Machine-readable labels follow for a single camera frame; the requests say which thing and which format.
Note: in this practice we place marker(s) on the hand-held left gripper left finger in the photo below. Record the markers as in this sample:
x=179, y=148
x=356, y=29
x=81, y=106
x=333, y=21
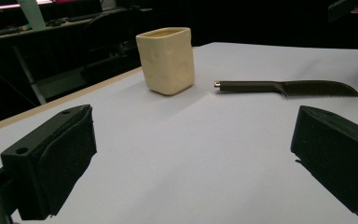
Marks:
x=43, y=168

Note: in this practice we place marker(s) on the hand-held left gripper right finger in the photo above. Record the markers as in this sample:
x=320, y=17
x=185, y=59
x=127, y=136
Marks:
x=338, y=155

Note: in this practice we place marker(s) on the black comb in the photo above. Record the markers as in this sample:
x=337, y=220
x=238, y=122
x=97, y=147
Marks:
x=261, y=86

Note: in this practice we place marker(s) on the cream ceramic cup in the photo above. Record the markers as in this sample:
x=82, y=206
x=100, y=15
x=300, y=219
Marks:
x=167, y=62

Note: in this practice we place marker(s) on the grey metal stand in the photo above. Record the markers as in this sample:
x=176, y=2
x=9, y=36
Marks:
x=59, y=84

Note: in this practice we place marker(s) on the dark desk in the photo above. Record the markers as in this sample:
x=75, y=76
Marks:
x=9, y=35

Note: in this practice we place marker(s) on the black chair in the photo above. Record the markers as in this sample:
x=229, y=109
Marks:
x=112, y=40

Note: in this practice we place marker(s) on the white post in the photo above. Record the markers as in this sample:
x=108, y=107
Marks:
x=32, y=14

